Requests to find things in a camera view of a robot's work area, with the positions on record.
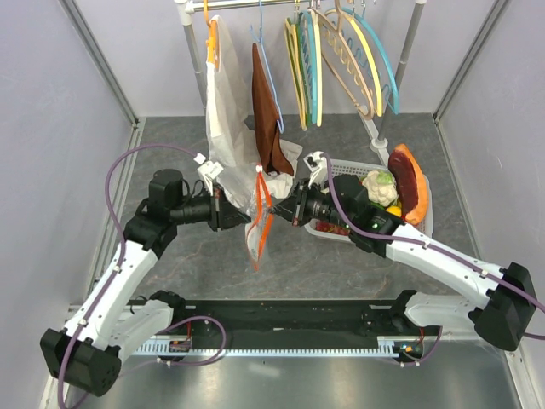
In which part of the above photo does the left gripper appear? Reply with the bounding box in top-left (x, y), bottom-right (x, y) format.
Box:
top-left (170, 183), bottom-right (250, 233)

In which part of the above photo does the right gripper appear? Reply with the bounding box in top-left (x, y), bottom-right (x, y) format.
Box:
top-left (270, 178), bottom-right (353, 230)

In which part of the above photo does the clear zip top bag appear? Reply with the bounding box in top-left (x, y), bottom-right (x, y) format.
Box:
top-left (244, 164), bottom-right (273, 271)

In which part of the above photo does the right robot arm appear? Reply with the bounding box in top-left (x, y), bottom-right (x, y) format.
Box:
top-left (271, 174), bottom-right (541, 351)

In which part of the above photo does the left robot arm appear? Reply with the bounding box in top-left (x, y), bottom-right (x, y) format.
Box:
top-left (40, 162), bottom-right (251, 396)

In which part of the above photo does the white shirt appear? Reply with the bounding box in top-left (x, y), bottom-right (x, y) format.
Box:
top-left (206, 15), bottom-right (302, 209)

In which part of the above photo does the red grape bunch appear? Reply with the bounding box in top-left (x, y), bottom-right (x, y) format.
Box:
top-left (315, 221), bottom-right (350, 236)

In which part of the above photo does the white plastic basket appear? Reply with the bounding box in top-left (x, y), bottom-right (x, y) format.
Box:
top-left (304, 158), bottom-right (434, 253)

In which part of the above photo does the brown cloth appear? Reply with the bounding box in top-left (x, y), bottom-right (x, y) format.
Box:
top-left (251, 43), bottom-right (295, 176)

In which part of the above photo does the white cauliflower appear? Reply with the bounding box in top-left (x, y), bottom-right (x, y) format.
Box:
top-left (362, 170), bottom-right (398, 207)

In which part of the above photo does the yellow corn cob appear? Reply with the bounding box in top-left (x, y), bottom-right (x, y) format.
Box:
top-left (386, 205), bottom-right (402, 217)

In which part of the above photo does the papaya slice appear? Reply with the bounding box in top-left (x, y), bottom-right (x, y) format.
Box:
top-left (387, 143), bottom-right (429, 226)

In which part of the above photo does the yellow hanger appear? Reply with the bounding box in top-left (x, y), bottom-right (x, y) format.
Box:
top-left (341, 10), bottom-right (384, 117)

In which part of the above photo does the teal hanger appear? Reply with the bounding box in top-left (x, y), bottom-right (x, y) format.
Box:
top-left (342, 7), bottom-right (399, 116)

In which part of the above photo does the beige hanger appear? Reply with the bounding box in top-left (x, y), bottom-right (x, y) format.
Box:
top-left (317, 1), bottom-right (376, 120)

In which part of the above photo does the orange hanger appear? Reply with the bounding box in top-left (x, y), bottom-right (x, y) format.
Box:
top-left (203, 0), bottom-right (220, 69)

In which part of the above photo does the cream hanger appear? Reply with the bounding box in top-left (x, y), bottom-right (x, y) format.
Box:
top-left (284, 18), bottom-right (308, 130)

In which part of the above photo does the green hanger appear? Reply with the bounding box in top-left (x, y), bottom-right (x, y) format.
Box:
top-left (297, 10), bottom-right (318, 124)

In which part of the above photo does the light blue hanger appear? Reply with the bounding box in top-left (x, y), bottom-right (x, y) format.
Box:
top-left (307, 9), bottom-right (324, 127)

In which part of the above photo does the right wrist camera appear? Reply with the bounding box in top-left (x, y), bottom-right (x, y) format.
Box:
top-left (303, 151), bottom-right (328, 187)

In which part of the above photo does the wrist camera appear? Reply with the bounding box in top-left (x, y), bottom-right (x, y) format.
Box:
top-left (303, 151), bottom-right (328, 187)
top-left (193, 153), bottom-right (223, 193)

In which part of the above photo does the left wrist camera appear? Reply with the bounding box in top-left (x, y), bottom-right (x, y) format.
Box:
top-left (193, 153), bottom-right (223, 193)

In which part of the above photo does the clothes rack frame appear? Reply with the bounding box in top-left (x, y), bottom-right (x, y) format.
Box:
top-left (173, 0), bottom-right (427, 165)

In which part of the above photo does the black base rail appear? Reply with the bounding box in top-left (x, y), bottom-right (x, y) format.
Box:
top-left (136, 296), bottom-right (440, 363)

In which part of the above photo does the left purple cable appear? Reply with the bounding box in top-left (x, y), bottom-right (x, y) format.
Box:
top-left (57, 142), bottom-right (201, 409)

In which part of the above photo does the blue wire hanger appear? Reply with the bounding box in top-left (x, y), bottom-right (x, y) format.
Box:
top-left (250, 0), bottom-right (284, 134)

